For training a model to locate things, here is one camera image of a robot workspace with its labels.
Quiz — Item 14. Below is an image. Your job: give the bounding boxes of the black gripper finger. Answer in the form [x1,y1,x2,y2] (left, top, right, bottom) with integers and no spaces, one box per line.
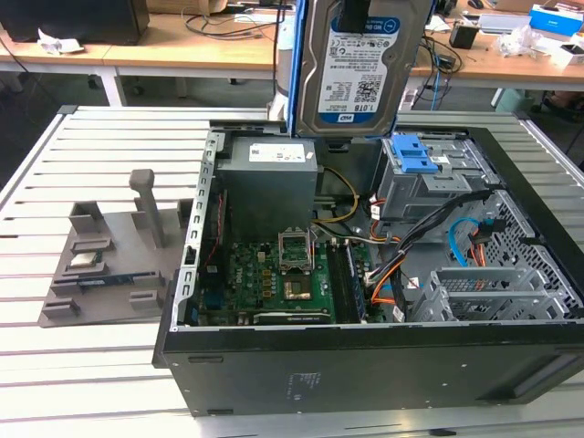
[339,0,371,34]

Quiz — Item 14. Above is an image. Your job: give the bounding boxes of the hard disk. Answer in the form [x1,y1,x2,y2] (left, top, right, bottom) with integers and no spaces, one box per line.
[285,0,435,139]

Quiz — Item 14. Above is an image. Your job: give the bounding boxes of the grey metal disk bay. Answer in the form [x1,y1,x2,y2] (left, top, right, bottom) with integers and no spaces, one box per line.
[405,266,567,323]

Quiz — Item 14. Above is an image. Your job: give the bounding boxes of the small black box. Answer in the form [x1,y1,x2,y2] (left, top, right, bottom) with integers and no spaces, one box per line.
[449,23,481,50]

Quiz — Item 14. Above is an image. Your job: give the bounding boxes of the long wooden desk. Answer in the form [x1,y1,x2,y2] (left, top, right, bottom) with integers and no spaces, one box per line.
[102,0,584,110]

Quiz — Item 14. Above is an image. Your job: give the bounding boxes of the grey tray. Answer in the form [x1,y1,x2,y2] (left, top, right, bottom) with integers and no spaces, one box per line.
[476,12,533,36]

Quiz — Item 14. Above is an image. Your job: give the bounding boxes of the blue plastic drive latch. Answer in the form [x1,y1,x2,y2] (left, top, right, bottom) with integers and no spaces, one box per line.
[391,133,442,174]

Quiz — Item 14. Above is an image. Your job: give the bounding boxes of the clear plastic bag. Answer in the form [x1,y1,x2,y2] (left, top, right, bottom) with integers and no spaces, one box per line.
[495,25,556,58]

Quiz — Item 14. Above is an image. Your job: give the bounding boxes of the cardboard box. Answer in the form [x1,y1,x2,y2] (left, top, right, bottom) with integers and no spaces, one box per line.
[148,0,229,15]

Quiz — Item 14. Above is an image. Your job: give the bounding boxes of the pale green bin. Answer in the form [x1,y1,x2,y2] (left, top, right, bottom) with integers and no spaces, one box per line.
[490,86,527,114]

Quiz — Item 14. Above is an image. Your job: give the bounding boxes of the grey optical drive cage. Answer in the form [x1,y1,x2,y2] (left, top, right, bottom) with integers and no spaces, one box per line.
[378,131,503,223]

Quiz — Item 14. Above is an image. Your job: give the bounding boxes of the blue and white box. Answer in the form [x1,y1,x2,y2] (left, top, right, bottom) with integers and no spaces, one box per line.
[528,3,584,34]

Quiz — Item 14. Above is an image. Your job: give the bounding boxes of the grey power supply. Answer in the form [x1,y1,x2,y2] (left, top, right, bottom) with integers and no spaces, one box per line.
[214,135,320,229]

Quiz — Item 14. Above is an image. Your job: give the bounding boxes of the dark red bag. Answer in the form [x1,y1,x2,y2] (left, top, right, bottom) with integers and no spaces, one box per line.
[542,89,584,122]

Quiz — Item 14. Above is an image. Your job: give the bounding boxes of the metal socket cover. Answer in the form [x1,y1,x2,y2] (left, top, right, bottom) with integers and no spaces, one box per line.
[276,225,317,274]

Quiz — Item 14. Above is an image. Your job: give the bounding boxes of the green motherboard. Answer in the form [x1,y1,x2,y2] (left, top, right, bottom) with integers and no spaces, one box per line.
[195,236,389,326]

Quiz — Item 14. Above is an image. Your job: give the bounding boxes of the crumpled white paper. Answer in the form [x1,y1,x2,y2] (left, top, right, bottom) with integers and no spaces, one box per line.
[36,27,86,55]

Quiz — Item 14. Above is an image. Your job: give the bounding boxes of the black graphics card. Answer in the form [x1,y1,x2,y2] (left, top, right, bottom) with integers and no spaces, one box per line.
[236,309,337,326]

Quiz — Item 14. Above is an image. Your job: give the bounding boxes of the grey parts rack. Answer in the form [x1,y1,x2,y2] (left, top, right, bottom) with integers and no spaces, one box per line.
[36,168,197,329]

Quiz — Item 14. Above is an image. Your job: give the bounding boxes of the black PC case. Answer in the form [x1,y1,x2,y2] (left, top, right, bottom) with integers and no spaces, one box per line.
[151,119,584,417]

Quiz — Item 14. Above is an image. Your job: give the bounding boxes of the RAM stick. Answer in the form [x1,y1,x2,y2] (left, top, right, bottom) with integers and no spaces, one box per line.
[75,275,136,287]

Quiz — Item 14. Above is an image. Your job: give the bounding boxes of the yellow wires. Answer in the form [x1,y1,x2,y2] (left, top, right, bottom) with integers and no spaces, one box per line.
[321,167,360,224]

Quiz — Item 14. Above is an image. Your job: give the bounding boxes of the black wire bundle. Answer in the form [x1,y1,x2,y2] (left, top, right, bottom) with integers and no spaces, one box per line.
[364,189,498,293]

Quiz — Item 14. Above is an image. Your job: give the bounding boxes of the grey white wire bundle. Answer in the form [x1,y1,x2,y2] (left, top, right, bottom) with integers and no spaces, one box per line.
[312,222,402,245]

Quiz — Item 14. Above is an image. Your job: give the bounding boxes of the blue flat wire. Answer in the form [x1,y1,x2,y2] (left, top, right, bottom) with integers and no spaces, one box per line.
[447,218,480,268]

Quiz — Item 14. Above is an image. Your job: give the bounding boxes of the black wire connector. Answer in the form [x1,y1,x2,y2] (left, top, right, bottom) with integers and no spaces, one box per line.
[467,218,506,247]

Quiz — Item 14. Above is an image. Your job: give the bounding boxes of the orange wires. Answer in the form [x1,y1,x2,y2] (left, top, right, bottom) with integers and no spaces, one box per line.
[370,259,402,306]

